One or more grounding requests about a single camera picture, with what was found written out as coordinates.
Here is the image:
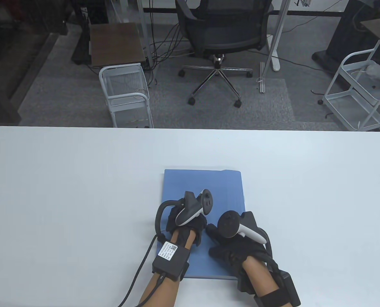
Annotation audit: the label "person's left hand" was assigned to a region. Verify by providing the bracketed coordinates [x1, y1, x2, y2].
[165, 206, 208, 247]

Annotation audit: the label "person's right hand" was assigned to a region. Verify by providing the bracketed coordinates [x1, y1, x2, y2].
[206, 223, 273, 293]

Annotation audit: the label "blue accordion folder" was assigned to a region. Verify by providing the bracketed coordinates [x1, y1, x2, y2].
[156, 169, 245, 280]

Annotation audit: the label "person's right forearm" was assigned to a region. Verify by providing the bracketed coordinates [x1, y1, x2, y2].
[242, 256, 283, 307]

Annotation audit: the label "person's left forearm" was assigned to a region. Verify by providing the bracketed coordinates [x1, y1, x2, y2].
[138, 229, 197, 307]

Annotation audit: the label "white black handheld controller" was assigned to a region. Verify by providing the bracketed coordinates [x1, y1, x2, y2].
[217, 210, 273, 254]
[154, 189, 214, 236]

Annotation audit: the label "black wrist battery pack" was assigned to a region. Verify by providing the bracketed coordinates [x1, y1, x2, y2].
[152, 240, 190, 282]
[278, 270, 301, 306]

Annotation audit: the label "black mesh office chair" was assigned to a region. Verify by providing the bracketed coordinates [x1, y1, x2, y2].
[175, 0, 273, 107]

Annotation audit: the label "brown wooden side table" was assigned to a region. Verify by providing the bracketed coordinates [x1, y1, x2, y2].
[90, 22, 146, 67]

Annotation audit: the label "white desk leg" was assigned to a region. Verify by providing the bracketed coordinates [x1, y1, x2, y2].
[262, 0, 289, 71]

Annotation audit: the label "clear plastic bag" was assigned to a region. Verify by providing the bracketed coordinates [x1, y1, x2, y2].
[364, 61, 380, 81]

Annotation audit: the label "black forearm strap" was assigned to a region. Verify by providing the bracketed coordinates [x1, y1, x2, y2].
[253, 289, 301, 307]

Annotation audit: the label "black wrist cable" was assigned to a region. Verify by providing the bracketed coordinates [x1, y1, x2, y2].
[117, 234, 161, 307]

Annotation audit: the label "white wire cart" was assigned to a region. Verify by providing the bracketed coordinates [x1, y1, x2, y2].
[99, 63, 154, 128]
[318, 40, 380, 131]

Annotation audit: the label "black floor cables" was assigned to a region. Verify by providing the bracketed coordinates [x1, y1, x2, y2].
[144, 18, 195, 87]

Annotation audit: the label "black pedestal desk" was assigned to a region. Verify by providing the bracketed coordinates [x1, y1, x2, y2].
[312, 0, 380, 75]

